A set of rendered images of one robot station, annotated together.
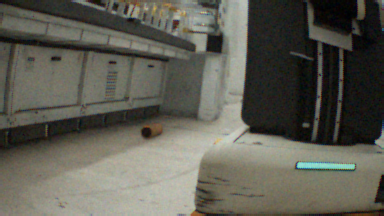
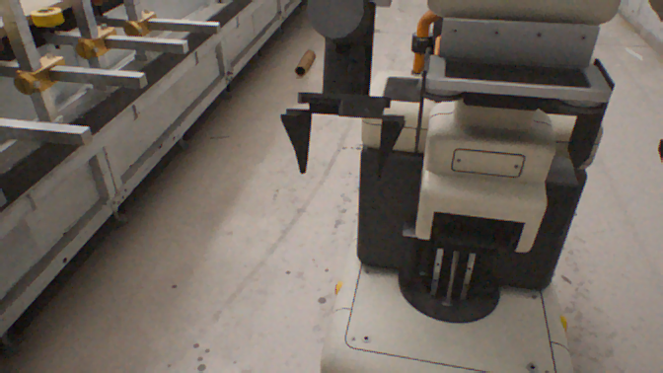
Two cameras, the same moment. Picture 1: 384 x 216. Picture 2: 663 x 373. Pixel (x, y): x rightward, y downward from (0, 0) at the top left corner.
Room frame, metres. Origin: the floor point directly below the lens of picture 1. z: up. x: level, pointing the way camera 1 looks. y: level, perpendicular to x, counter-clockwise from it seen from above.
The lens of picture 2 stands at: (0.40, -0.09, 1.33)
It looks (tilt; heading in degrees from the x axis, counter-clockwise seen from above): 35 degrees down; 2
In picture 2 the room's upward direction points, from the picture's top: straight up
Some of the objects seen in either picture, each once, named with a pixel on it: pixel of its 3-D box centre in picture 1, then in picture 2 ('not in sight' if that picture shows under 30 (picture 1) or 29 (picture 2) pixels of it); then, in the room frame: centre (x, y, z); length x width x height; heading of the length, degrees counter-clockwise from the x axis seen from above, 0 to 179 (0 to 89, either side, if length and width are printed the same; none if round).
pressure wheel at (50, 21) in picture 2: not in sight; (51, 29); (1.86, 0.80, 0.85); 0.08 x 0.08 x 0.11
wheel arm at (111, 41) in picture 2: not in sight; (115, 42); (1.83, 0.60, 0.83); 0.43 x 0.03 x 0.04; 82
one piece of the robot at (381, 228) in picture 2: (327, 40); (464, 177); (1.52, -0.40, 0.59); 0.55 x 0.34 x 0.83; 81
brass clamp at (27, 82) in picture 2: not in sight; (40, 75); (1.58, 0.69, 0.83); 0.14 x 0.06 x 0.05; 172
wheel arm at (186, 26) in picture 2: not in sight; (157, 25); (2.08, 0.56, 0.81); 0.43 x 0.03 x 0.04; 82
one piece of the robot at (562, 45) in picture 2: not in sight; (505, 93); (1.15, -0.33, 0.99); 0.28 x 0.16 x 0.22; 81
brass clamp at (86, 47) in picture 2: not in sight; (97, 42); (1.82, 0.65, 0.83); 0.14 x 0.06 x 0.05; 172
